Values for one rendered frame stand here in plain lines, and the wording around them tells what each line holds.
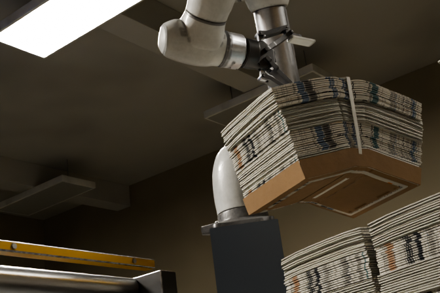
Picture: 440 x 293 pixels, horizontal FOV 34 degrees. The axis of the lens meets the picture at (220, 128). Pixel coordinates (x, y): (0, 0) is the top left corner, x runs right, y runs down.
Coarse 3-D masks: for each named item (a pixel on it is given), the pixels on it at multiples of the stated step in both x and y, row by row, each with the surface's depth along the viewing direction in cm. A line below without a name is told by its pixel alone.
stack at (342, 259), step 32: (384, 224) 148; (416, 224) 141; (288, 256) 171; (320, 256) 163; (352, 256) 154; (384, 256) 148; (416, 256) 141; (288, 288) 170; (320, 288) 161; (352, 288) 153; (384, 288) 146; (416, 288) 139
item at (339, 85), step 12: (336, 84) 168; (360, 84) 171; (348, 96) 168; (360, 96) 169; (348, 108) 167; (360, 108) 168; (348, 120) 165; (360, 120) 167; (348, 132) 164; (360, 132) 166; (360, 168) 162; (348, 180) 168
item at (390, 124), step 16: (368, 96) 170; (384, 96) 172; (400, 96) 174; (368, 112) 168; (384, 112) 170; (400, 112) 173; (416, 112) 174; (368, 128) 167; (384, 128) 169; (400, 128) 170; (416, 128) 173; (368, 144) 165; (384, 144) 167; (400, 144) 169; (416, 144) 171; (400, 160) 167; (416, 160) 169; (368, 176) 165; (384, 176) 165; (336, 192) 176; (352, 192) 174; (368, 192) 173; (384, 192) 172; (400, 192) 171; (336, 208) 184; (352, 208) 183; (368, 208) 182
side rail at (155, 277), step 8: (160, 272) 156; (168, 272) 158; (136, 280) 160; (144, 280) 158; (152, 280) 157; (160, 280) 155; (168, 280) 157; (144, 288) 158; (152, 288) 156; (160, 288) 155; (168, 288) 156; (176, 288) 158
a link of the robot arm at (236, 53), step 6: (228, 36) 173; (234, 36) 174; (240, 36) 175; (228, 42) 173; (234, 42) 173; (240, 42) 174; (228, 48) 172; (234, 48) 173; (240, 48) 174; (246, 48) 175; (228, 54) 173; (234, 54) 173; (240, 54) 174; (246, 54) 176; (228, 60) 174; (234, 60) 174; (240, 60) 175; (222, 66) 175; (228, 66) 176; (234, 66) 176; (240, 66) 177
